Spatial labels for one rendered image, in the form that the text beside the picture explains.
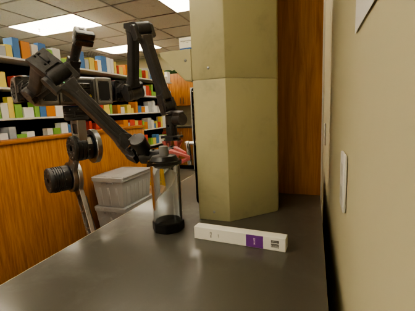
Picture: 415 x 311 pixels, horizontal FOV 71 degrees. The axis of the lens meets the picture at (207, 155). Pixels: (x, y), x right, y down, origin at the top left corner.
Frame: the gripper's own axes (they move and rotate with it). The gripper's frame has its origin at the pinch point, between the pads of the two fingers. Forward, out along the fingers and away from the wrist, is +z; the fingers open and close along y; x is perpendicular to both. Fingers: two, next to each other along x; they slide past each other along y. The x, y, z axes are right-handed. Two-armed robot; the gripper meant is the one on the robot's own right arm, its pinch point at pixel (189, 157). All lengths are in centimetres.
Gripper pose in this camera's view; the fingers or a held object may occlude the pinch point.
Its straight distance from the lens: 105.3
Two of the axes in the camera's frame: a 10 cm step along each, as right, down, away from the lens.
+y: 3.3, -2.8, 9.0
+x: 0.8, 9.6, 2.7
